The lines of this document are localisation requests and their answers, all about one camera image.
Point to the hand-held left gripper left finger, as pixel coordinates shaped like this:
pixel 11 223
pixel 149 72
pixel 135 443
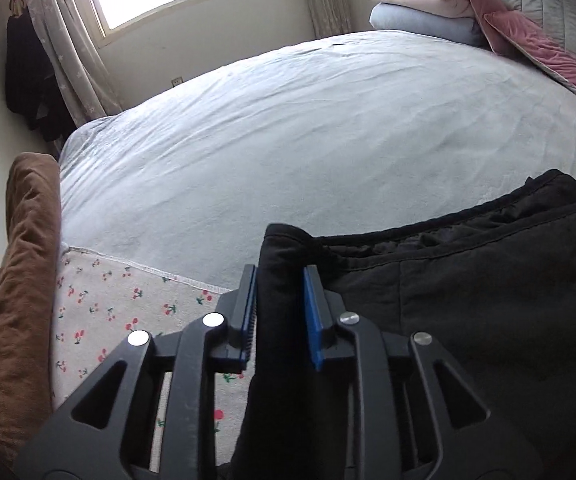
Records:
pixel 247 310

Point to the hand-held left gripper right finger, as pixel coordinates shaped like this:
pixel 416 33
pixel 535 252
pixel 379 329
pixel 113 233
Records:
pixel 313 310

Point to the black quilted coat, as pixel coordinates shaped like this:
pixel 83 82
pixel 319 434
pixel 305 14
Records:
pixel 468 310

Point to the dark hanging clothes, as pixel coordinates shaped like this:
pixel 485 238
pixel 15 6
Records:
pixel 27 70

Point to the cherry print bed sheet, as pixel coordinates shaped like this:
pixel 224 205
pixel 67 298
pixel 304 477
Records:
pixel 102 300

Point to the pale grey bed blanket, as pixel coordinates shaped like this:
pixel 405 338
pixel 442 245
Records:
pixel 293 135

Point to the brown cushion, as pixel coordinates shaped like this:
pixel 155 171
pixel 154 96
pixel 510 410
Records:
pixel 17 285

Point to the light blue pillow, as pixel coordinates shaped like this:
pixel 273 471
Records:
pixel 418 22

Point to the pink velvet quilt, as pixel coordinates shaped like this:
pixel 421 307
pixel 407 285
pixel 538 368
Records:
pixel 533 40

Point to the white wall socket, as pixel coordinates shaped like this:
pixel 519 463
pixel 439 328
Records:
pixel 176 80

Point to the yellow wall hook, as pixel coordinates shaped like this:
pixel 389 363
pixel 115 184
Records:
pixel 16 5

